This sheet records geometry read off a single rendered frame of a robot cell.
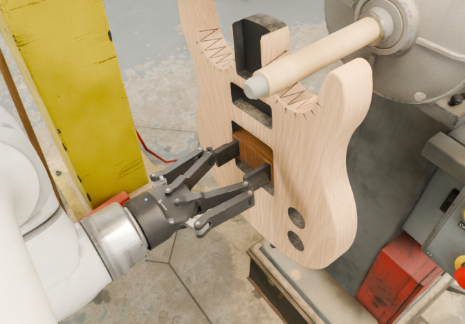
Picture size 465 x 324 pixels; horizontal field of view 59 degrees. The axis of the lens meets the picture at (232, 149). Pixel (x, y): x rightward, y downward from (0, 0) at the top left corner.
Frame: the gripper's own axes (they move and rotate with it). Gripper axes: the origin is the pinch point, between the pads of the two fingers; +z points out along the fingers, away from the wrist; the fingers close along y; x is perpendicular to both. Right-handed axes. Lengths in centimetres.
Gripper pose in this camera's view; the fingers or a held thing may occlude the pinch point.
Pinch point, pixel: (250, 159)
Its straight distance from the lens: 64.3
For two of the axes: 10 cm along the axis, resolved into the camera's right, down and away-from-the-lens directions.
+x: -0.9, -7.5, -6.5
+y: 6.0, 4.8, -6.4
